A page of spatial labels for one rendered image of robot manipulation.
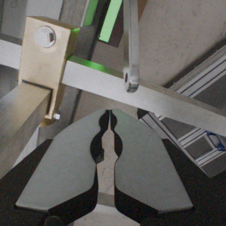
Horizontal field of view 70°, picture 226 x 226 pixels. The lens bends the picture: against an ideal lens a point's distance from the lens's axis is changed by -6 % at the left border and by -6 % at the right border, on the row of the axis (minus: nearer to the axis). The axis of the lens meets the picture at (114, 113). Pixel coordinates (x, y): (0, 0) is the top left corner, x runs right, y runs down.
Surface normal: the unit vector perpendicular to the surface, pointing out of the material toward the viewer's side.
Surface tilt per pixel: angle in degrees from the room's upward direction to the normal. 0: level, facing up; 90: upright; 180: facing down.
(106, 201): 90
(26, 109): 90
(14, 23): 0
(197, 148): 0
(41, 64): 0
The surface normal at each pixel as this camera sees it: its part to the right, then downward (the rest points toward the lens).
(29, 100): 0.33, -0.82
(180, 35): 0.00, 0.50
